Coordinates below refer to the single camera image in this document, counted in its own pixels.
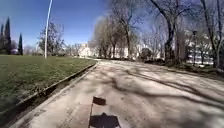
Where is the white building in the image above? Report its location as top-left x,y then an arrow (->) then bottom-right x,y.
184,36 -> 216,66

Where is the small dark cypress tree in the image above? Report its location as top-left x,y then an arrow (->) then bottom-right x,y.
17,32 -> 24,56

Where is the shaded grass verge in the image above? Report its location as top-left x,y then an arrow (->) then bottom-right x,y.
143,59 -> 224,77

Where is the green grass lawn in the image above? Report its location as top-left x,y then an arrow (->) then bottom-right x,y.
0,54 -> 98,113

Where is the row of bare trees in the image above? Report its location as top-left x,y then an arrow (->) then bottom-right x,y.
89,0 -> 224,70

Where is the dark stone kerb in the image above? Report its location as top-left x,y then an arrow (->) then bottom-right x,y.
0,61 -> 99,128

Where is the bare leafless tree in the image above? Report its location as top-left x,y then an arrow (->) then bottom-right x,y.
37,21 -> 67,57

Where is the dark round bush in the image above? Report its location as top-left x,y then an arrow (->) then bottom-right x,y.
139,47 -> 153,62

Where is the pale dirt path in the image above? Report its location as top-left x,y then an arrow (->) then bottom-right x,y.
9,59 -> 224,128

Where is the dark lamp post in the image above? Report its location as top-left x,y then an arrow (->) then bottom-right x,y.
191,29 -> 198,66

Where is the pale building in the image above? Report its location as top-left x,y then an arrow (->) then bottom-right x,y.
77,43 -> 98,59

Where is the tall white pole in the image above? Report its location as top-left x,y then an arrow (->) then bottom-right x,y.
43,0 -> 54,60

